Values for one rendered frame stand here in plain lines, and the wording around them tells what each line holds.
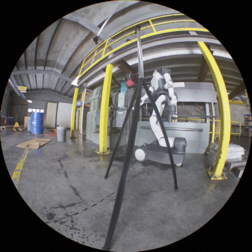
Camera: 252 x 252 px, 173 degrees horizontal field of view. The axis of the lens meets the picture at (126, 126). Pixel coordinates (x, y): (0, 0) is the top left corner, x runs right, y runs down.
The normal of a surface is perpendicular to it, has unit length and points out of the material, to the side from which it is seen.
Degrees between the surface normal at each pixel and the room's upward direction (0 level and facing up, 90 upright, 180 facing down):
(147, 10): 171
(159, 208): 0
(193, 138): 90
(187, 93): 90
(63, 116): 90
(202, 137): 90
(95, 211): 0
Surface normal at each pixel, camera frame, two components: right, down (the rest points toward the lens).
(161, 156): -0.71, -0.03
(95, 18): -0.13, 0.98
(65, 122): 0.81, 0.04
